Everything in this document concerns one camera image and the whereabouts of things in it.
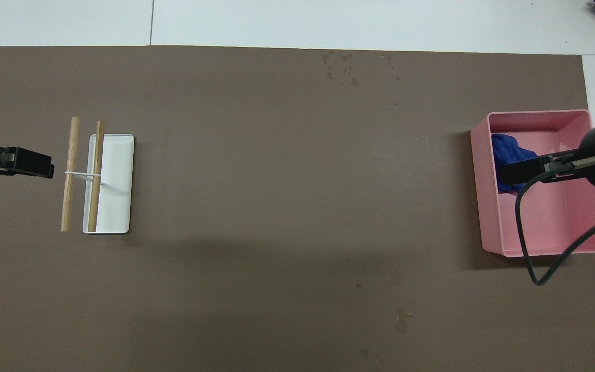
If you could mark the brown table mat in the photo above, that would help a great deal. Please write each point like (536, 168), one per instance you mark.
(256, 206)

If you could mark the pink plastic bin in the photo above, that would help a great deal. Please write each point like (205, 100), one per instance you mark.
(550, 222)

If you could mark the blue towel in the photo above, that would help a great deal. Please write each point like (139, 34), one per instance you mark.
(509, 150)

